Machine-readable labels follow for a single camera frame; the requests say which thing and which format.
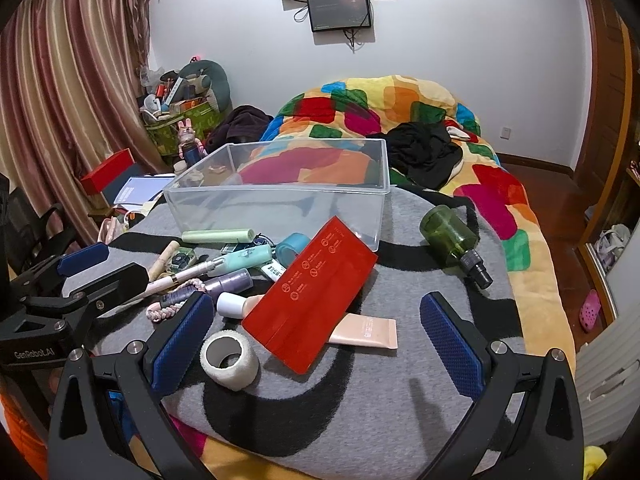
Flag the white sandals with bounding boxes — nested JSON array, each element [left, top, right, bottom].
[[592, 223, 632, 271]]

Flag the green storage bag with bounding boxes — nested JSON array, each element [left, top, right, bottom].
[[142, 97, 226, 161]]

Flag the red box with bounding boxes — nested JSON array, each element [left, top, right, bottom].
[[80, 148, 136, 196]]

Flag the small dark packet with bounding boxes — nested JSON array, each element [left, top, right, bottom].
[[220, 240, 271, 256]]

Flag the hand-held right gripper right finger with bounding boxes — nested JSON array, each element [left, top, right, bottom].
[[415, 291, 586, 480]]

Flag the grey green neck pillow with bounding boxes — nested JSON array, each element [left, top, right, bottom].
[[177, 59, 231, 111]]

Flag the white flat bottle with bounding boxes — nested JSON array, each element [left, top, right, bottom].
[[207, 245, 275, 277]]

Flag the black clothing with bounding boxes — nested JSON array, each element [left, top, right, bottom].
[[385, 121, 466, 191]]

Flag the striped brown curtain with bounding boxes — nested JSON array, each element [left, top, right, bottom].
[[0, 0, 151, 241]]

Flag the pink braided hair tie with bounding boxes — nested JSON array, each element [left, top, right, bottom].
[[145, 280, 207, 323]]

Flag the pink transparent pouch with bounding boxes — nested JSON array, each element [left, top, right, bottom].
[[97, 215, 131, 246]]

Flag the clear plastic storage box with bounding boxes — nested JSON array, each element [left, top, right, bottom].
[[163, 138, 392, 253]]

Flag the grey black striped blanket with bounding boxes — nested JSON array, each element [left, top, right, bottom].
[[60, 187, 526, 480]]

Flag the green spray bottle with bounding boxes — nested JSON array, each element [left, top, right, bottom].
[[419, 205, 494, 291]]

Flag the purple bottle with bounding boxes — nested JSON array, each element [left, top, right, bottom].
[[160, 268, 252, 311]]

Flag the peach tube with white cap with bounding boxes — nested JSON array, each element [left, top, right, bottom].
[[216, 292, 398, 351]]

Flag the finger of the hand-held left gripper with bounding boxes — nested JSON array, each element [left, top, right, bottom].
[[20, 261, 151, 321], [10, 242, 111, 293]]

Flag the white panel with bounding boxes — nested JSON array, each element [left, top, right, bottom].
[[575, 305, 640, 436]]

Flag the wooden shelf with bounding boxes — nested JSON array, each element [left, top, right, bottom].
[[575, 150, 640, 321]]

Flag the wooden door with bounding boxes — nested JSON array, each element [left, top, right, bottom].
[[575, 0, 640, 221]]

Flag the orange cloth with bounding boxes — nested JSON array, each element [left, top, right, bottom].
[[0, 395, 51, 461]]

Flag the pink clog shoe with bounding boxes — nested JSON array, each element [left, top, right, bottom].
[[579, 289, 602, 332]]

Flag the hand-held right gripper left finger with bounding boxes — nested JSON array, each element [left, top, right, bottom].
[[47, 290, 216, 480]]

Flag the light green tube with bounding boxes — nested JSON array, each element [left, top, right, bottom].
[[181, 228, 256, 245]]

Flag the black mesh chair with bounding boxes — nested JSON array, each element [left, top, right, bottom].
[[0, 172, 81, 273]]

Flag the pink white pen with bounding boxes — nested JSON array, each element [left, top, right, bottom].
[[145, 260, 221, 297]]

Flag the white tape roll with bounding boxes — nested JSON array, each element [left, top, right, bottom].
[[200, 331, 260, 390]]

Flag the pink bunny toy bottle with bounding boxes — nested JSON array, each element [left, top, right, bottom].
[[177, 118, 207, 165]]

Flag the small white blue box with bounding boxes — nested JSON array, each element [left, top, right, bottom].
[[260, 260, 288, 282]]

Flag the beige tube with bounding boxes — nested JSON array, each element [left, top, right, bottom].
[[148, 240, 181, 281]]

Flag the blue white notebook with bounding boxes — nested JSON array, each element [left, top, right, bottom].
[[112, 174, 176, 206]]

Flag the red toothpaste tube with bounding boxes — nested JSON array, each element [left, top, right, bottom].
[[241, 215, 379, 375]]

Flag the wall monitor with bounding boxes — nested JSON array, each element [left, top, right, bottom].
[[306, 0, 372, 33]]

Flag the dark maroon clothing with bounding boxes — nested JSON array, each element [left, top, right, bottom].
[[205, 105, 275, 153]]

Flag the yellow plush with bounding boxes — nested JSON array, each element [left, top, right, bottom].
[[582, 445, 608, 480]]

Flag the colourful patchwork blanket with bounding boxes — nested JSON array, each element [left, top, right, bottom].
[[260, 76, 576, 346]]

